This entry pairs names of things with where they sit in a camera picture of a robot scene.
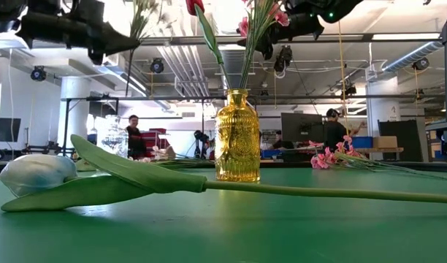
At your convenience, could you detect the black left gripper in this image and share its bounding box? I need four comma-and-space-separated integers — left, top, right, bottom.
15, 0, 141, 66

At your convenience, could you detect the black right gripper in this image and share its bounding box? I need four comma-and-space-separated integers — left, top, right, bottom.
237, 0, 364, 61

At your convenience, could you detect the pink blossom spray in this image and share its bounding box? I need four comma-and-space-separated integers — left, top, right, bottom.
237, 0, 291, 91
307, 134, 447, 183

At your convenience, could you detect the red artificial tulip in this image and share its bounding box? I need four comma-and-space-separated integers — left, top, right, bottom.
185, 0, 234, 92

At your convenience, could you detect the white artificial tulip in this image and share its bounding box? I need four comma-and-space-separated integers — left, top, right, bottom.
0, 134, 447, 213

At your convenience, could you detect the clear ribbed glass vase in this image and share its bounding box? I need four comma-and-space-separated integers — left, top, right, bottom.
98, 114, 130, 160

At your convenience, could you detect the yellow ribbed glass vase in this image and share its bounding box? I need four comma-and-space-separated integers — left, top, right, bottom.
213, 88, 261, 183

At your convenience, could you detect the white column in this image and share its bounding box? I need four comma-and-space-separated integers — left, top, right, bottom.
58, 76, 91, 149
365, 76, 400, 123

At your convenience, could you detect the black monitor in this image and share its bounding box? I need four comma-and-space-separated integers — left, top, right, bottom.
0, 117, 22, 143
280, 112, 325, 144

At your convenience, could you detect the person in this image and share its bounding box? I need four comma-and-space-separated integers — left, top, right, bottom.
125, 114, 148, 161
270, 129, 294, 150
324, 107, 367, 153

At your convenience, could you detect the red tool cabinet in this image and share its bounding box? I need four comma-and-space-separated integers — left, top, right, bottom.
140, 127, 172, 160

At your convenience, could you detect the long ceiling light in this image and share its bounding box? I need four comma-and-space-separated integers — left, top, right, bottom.
371, 32, 442, 41

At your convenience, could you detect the blue plastic bin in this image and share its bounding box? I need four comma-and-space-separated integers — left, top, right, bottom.
351, 136, 374, 149

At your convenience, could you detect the cardboard box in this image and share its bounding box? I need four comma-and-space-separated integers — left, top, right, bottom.
372, 135, 399, 149

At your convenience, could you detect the wooden table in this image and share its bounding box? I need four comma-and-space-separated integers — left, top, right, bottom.
354, 147, 405, 162

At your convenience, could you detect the black panel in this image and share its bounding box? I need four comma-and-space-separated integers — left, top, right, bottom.
377, 119, 429, 163

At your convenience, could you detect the grey shelf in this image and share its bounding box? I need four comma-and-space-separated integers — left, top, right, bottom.
426, 120, 447, 161

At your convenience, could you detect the green table mat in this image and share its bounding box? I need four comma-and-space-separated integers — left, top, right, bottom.
0, 166, 447, 263

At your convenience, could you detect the black ceiling camera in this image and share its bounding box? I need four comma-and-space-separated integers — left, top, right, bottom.
340, 84, 358, 102
273, 44, 294, 73
29, 65, 47, 82
412, 57, 430, 72
149, 57, 165, 75

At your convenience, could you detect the yellow hanging cable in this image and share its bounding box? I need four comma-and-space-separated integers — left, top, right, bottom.
336, 20, 353, 127

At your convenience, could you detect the black overhead rail frame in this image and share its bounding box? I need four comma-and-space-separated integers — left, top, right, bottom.
60, 94, 447, 158

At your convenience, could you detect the silver ventilation duct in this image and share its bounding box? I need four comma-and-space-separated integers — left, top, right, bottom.
382, 40, 446, 73

